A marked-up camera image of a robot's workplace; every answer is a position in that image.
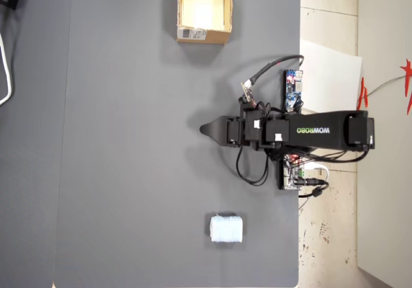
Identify thin black servo wires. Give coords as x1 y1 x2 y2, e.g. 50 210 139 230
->
236 102 371 186

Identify large grey table mat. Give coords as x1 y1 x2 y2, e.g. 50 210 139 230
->
52 0 302 288

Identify blue circuit board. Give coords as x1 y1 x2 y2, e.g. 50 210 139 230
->
283 70 305 112

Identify black wrist camera circuit board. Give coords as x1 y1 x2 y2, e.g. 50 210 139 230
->
241 81 258 108

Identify open cardboard box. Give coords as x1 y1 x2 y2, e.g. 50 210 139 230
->
176 0 233 45

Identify white paper sheet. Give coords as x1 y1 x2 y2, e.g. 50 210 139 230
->
299 39 363 112

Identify black power cable with plug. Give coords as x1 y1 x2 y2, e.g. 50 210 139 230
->
295 177 330 199

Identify narrow grey table mat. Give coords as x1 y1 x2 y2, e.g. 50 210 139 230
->
0 0 72 288

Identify white cable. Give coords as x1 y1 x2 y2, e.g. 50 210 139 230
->
304 162 330 177

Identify white curved frame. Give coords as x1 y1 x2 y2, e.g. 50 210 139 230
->
0 32 15 106

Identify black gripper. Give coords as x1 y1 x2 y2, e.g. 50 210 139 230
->
199 106 263 149

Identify white motor controller board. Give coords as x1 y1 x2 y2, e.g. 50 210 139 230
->
277 154 305 191

